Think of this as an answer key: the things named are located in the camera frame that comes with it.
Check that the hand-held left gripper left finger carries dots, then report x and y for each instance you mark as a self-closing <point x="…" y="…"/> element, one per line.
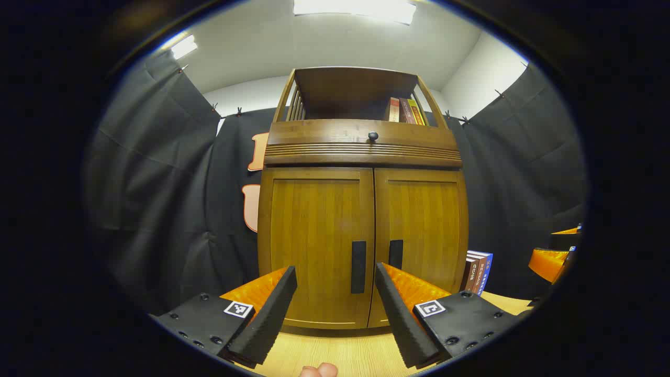
<point x="272" y="309"/>

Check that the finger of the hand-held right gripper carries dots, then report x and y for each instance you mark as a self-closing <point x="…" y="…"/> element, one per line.
<point x="547" y="263"/>
<point x="566" y="238"/>

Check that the blue book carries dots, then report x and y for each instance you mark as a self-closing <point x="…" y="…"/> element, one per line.
<point x="486" y="272"/>

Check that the dark red book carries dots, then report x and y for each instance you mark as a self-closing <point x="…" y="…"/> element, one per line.
<point x="406" y="111"/>

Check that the black backdrop cloth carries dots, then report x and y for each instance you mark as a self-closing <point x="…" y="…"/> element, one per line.
<point x="157" y="183"/>

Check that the yellow book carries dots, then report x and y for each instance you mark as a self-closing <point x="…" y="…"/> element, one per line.
<point x="417" y="112"/>

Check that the wooden double-door shoe cabinet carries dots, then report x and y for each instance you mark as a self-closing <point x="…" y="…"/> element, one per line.
<point x="361" y="149"/>

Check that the black round drawer knob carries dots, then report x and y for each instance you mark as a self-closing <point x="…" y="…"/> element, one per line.
<point x="372" y="136"/>

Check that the large ceiling light panel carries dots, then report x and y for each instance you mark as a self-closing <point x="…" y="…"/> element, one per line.
<point x="356" y="9"/>

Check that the small ceiling light panel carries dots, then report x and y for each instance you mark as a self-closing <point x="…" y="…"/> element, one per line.
<point x="184" y="47"/>

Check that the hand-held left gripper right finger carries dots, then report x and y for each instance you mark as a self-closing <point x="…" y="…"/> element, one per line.
<point x="400" y="314"/>

